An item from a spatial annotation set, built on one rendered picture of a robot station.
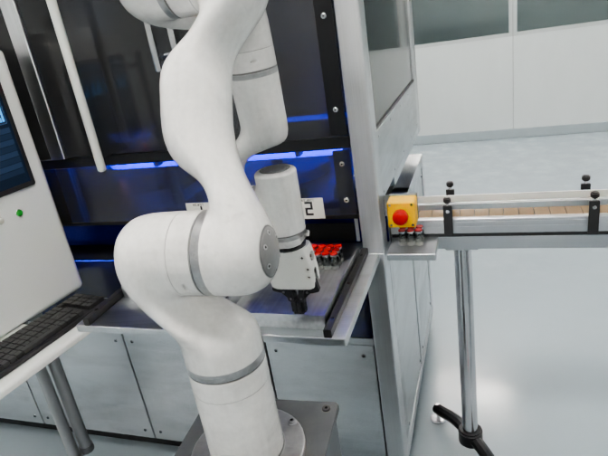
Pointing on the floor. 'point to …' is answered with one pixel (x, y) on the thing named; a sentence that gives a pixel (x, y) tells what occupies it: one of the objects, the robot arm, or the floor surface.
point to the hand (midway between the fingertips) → (299, 306)
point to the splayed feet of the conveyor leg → (460, 430)
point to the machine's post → (372, 213)
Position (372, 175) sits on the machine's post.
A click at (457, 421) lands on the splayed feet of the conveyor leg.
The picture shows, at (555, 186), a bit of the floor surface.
